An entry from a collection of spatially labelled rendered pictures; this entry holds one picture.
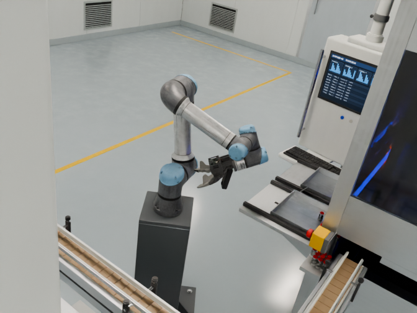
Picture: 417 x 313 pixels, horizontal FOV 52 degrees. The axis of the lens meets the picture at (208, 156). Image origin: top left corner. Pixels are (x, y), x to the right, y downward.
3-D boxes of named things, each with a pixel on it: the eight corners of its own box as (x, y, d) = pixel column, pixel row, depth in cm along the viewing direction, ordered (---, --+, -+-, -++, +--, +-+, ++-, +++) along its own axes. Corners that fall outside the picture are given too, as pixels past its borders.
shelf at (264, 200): (376, 196, 238) (377, 193, 237) (329, 260, 186) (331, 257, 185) (299, 162, 260) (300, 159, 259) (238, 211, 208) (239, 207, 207)
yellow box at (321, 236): (330, 246, 180) (335, 232, 176) (323, 254, 174) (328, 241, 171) (314, 237, 183) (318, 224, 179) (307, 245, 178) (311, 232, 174)
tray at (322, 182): (374, 197, 234) (376, 192, 232) (359, 218, 214) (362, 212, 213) (318, 171, 249) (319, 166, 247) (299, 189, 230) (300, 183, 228)
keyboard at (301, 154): (347, 174, 267) (348, 171, 265) (336, 181, 257) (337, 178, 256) (294, 148, 288) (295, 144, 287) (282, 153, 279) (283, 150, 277)
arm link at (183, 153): (165, 183, 216) (161, 78, 191) (179, 170, 228) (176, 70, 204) (187, 188, 212) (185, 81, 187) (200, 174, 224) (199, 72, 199)
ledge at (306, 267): (340, 270, 182) (342, 266, 181) (329, 287, 173) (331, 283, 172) (311, 253, 189) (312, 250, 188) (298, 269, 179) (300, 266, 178)
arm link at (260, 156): (262, 142, 200) (267, 158, 202) (240, 149, 200) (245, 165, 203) (265, 147, 192) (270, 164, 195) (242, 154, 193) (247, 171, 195)
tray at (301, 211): (354, 225, 208) (356, 219, 207) (335, 251, 189) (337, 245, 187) (292, 195, 224) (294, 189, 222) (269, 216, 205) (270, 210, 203)
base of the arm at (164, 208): (150, 214, 207) (152, 198, 202) (154, 197, 220) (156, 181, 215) (181, 218, 208) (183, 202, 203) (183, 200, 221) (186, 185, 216)
